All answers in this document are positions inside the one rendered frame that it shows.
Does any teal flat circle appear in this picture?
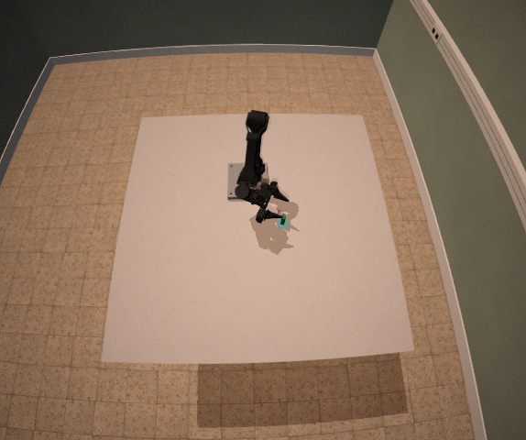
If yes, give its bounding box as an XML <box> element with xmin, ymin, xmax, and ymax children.
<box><xmin>277</xmin><ymin>218</ymin><xmax>290</xmax><ymax>229</ymax></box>

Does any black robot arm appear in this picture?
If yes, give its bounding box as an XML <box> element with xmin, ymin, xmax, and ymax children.
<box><xmin>235</xmin><ymin>110</ymin><xmax>270</xmax><ymax>204</ymax></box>

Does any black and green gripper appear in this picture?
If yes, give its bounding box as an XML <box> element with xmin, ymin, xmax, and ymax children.
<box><xmin>249</xmin><ymin>181</ymin><xmax>289</xmax><ymax>223</ymax></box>

